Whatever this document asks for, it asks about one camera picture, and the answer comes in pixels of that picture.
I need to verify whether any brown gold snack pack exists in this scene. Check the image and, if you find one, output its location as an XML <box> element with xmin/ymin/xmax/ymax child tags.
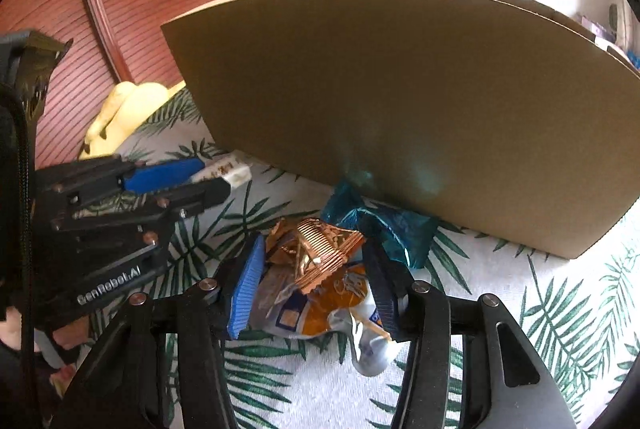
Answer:
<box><xmin>266</xmin><ymin>217</ymin><xmax>366</xmax><ymax>295</ymax></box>

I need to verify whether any orange white biscuit pack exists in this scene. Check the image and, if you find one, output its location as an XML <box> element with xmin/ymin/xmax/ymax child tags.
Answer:
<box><xmin>250</xmin><ymin>261</ymin><xmax>400</xmax><ymax>377</ymax></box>

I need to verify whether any teal candy wrapper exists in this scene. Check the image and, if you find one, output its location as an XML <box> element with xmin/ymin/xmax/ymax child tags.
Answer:
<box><xmin>320</xmin><ymin>181</ymin><xmax>439</xmax><ymax>269</ymax></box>

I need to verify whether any person left hand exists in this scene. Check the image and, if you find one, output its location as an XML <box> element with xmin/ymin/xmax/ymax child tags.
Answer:
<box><xmin>1</xmin><ymin>307</ymin><xmax>90</xmax><ymax>397</ymax></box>

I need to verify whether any yellow Pikachu plush toy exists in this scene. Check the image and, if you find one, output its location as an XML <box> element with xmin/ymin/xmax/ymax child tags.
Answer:
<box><xmin>79</xmin><ymin>82</ymin><xmax>186</xmax><ymax>160</ymax></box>

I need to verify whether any palm leaf bed sheet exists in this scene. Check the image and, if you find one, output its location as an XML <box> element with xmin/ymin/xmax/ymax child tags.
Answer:
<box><xmin>84</xmin><ymin>86</ymin><xmax>640</xmax><ymax>429</ymax></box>

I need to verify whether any brown cardboard box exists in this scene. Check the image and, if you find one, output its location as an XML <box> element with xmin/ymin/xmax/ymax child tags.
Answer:
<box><xmin>162</xmin><ymin>0</ymin><xmax>639</xmax><ymax>259</ymax></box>

